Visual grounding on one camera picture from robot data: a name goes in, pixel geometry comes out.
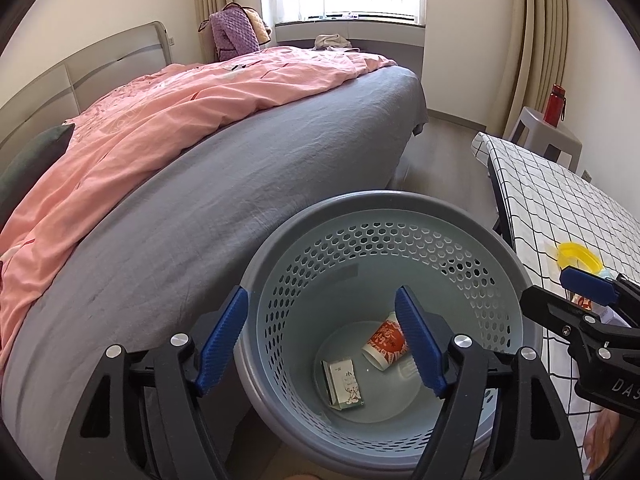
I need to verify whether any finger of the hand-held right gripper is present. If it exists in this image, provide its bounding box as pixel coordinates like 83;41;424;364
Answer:
559;266;640;312
519;285;601;341

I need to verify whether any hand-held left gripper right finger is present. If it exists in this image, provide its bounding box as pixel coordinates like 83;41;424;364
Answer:
394;285;586;480

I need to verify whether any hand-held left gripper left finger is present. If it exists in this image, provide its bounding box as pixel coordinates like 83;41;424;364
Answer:
55;285;251;480

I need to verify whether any grey perforated plastic basket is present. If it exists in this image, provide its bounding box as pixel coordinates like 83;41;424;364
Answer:
232;190;546;473

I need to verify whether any person's right hand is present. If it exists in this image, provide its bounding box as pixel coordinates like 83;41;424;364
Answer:
584;407;623;478

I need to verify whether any orange and white paper cup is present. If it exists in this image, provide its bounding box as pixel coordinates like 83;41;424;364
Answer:
361;311;413;373

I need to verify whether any small white carton box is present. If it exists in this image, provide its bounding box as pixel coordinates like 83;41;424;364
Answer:
321;357;366;411

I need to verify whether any white black grid tablecloth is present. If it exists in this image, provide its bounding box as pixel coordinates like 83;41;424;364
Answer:
471;131;640;461

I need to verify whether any black table leg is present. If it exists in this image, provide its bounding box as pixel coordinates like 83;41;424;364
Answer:
487;167;516;241

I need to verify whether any grey plastic stool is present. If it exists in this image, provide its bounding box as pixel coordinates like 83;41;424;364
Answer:
509;106;583;171

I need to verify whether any grey bed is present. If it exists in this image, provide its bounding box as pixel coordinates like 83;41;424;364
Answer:
0;62;431;461

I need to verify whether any red water bottle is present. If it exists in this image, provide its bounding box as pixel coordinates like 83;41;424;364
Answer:
544;84;568;127

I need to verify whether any pink blanket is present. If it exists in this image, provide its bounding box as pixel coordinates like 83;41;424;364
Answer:
0;45;398;361

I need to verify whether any dark grey pillow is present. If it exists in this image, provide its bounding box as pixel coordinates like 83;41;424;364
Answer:
0;124;76;231

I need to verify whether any grey headboard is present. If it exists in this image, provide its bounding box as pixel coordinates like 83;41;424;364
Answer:
0;21;176;161

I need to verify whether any grey window sill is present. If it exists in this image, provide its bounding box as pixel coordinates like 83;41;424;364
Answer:
274;15;426;56

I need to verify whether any beige cloth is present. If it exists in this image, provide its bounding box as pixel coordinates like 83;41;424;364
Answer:
313;33;353;52

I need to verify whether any beige quilted cushion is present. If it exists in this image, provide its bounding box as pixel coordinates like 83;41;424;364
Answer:
222;2;273;43

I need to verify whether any yellow plastic ring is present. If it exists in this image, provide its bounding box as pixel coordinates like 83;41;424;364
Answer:
556;241;605;275

